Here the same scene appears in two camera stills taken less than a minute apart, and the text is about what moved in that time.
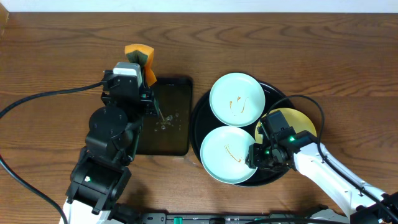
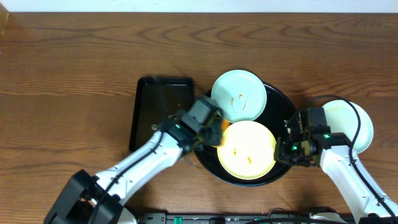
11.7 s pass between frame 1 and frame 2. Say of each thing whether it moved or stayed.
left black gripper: moved
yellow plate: moved
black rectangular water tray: stayed
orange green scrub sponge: moved
